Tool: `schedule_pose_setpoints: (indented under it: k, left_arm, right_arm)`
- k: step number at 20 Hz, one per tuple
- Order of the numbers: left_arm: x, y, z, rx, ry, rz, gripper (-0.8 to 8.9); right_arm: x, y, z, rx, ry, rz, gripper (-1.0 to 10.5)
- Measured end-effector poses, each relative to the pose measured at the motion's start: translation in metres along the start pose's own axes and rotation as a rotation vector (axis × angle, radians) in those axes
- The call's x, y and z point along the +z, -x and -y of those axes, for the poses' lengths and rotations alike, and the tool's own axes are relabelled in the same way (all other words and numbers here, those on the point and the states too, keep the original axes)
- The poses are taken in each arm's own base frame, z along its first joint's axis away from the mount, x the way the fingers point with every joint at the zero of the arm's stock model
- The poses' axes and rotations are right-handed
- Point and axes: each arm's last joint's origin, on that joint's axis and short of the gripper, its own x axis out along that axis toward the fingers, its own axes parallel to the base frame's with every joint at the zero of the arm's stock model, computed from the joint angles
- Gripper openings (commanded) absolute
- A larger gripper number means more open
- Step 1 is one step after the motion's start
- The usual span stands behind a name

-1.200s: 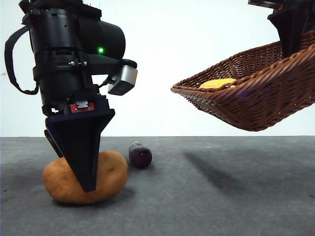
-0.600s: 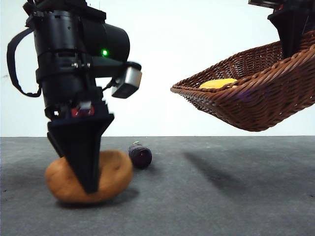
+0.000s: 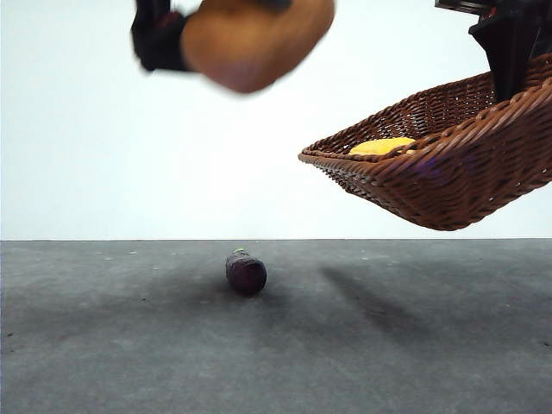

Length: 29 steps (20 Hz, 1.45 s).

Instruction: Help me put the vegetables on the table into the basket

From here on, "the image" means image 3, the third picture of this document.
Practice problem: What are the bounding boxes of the brown wicker basket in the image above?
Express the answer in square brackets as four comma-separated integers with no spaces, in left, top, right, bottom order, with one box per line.
[297,53,552,232]

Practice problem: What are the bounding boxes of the purple eggplant with green stem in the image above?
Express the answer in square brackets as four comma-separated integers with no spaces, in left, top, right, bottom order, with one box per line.
[224,248,267,297]

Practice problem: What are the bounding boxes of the yellow corn cob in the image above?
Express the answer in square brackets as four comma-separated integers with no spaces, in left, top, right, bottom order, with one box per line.
[348,136,417,156]

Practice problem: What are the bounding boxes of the brown potato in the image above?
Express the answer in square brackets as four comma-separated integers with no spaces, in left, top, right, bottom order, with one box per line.
[180,0,336,94]

